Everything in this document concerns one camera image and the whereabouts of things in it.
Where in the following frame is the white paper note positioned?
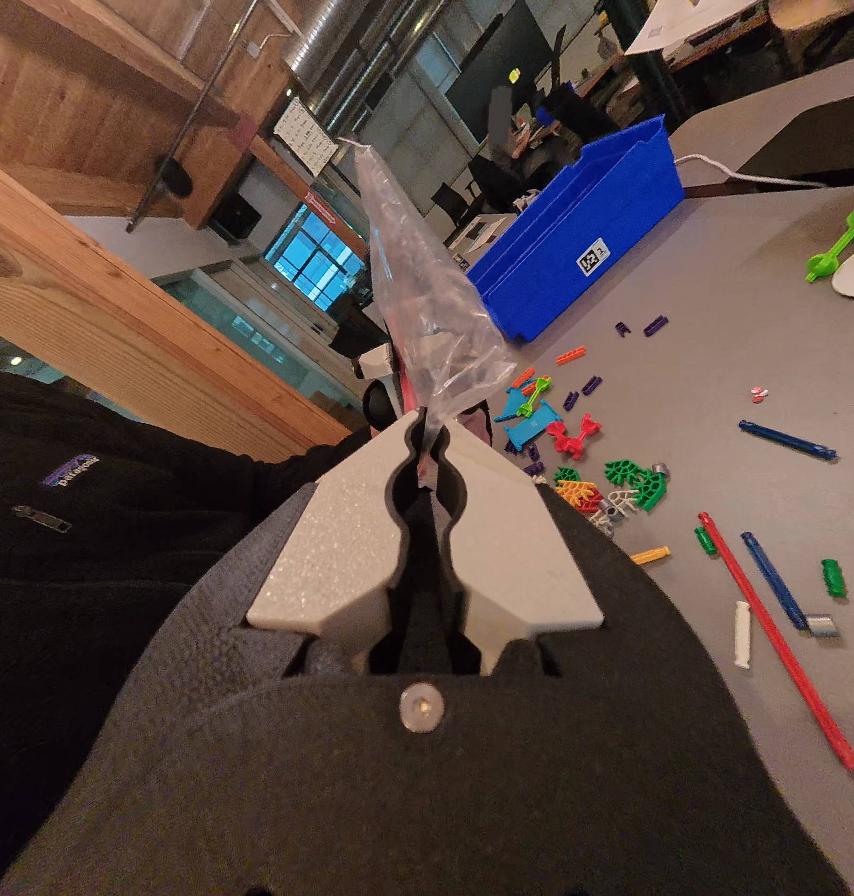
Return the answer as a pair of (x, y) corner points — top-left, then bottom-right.
(273, 97), (340, 177)

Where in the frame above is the cyan toy panel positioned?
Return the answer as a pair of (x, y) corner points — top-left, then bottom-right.
(504, 400), (564, 452)
(496, 384), (540, 423)

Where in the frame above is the blue plastic bin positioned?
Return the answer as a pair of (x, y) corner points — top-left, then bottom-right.
(467, 115), (686, 344)

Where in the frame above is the printed instruction sheet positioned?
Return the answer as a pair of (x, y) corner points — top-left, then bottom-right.
(623, 0), (771, 57)

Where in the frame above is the lime green toy spool piece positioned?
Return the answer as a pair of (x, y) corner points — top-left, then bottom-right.
(514, 376), (553, 419)
(805, 203), (854, 283)

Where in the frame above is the clear plastic bag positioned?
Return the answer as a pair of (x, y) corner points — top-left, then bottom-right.
(355, 143), (518, 491)

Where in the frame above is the white cable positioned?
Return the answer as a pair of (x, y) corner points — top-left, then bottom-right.
(672, 153), (828, 190)

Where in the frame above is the silver air duct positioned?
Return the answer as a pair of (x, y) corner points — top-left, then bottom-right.
(283, 0), (445, 95)

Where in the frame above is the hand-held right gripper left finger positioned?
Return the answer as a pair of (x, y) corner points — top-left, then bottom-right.
(246, 412), (426, 674)

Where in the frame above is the red long toy rod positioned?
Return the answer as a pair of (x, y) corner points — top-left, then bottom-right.
(699, 512), (854, 771)

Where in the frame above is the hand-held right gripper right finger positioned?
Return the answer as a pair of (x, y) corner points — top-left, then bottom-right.
(437, 419), (604, 674)

